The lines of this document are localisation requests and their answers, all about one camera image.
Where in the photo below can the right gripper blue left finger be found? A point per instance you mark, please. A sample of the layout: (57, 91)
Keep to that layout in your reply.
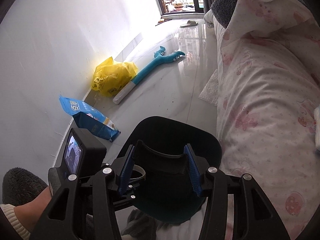
(126, 170)

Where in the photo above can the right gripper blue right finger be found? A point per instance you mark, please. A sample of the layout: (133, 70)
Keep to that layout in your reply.
(194, 173)

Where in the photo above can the brown cardboard tape roll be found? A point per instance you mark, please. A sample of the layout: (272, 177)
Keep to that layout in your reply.
(138, 174)

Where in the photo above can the black curved piece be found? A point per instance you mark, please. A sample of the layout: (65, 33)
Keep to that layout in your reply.
(144, 155)

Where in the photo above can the black trash bin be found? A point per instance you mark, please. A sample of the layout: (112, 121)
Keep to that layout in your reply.
(167, 194)

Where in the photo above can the blue pet food bag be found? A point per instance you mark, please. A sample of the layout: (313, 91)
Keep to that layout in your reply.
(86, 116)

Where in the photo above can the yellow plastic bag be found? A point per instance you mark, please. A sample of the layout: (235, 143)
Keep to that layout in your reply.
(111, 76)

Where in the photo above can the pink patterned duvet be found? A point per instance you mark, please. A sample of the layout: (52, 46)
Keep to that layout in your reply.
(268, 105)

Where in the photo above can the white slipper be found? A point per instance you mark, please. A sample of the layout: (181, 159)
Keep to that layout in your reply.
(190, 23)

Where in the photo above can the dark grey fleece blanket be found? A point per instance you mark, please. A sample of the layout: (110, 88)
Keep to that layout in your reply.
(223, 11)

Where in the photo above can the teal long-handled toy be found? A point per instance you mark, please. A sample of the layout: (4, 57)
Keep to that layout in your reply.
(159, 58)

